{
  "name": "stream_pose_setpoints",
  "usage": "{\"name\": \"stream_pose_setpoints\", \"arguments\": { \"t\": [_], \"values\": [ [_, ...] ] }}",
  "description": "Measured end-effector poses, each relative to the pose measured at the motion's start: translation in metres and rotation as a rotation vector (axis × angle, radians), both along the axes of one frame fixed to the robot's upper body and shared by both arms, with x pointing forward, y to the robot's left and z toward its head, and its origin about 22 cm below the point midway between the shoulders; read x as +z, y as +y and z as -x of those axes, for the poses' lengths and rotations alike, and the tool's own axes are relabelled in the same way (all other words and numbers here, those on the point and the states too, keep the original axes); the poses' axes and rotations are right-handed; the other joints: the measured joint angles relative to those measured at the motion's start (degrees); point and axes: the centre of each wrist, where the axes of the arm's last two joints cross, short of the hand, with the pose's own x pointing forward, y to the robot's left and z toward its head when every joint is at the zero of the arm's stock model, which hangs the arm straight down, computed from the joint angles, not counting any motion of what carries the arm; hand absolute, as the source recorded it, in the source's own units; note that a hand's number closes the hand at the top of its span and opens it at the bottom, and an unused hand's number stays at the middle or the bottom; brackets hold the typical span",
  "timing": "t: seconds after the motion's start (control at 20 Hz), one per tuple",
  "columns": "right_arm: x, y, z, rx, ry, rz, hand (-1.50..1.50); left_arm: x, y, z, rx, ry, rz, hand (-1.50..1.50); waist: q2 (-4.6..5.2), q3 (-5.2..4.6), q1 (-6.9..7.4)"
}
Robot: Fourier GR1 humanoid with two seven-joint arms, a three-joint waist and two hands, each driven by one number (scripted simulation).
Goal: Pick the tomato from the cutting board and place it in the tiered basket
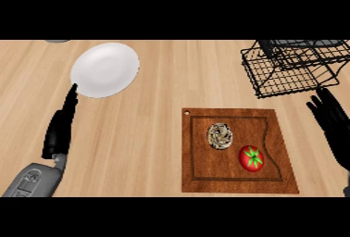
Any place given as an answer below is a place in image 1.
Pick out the black wire tiered basket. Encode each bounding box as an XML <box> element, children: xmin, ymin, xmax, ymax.
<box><xmin>239</xmin><ymin>39</ymin><xmax>350</xmax><ymax>100</ymax></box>

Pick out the red tomato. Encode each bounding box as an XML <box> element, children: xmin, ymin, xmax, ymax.
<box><xmin>238</xmin><ymin>144</ymin><xmax>266</xmax><ymax>173</ymax></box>

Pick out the brown wooden cutting board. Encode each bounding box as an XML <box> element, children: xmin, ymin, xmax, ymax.
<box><xmin>180</xmin><ymin>106</ymin><xmax>301</xmax><ymax>195</ymax></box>

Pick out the white plate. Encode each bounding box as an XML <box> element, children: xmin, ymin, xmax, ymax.
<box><xmin>69</xmin><ymin>42</ymin><xmax>140</xmax><ymax>99</ymax></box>

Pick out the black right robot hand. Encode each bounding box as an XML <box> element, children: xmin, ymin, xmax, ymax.
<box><xmin>304</xmin><ymin>87</ymin><xmax>350</xmax><ymax>172</ymax></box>

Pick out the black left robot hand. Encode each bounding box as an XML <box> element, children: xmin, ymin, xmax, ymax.
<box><xmin>41</xmin><ymin>82</ymin><xmax>80</xmax><ymax>160</ymax></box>

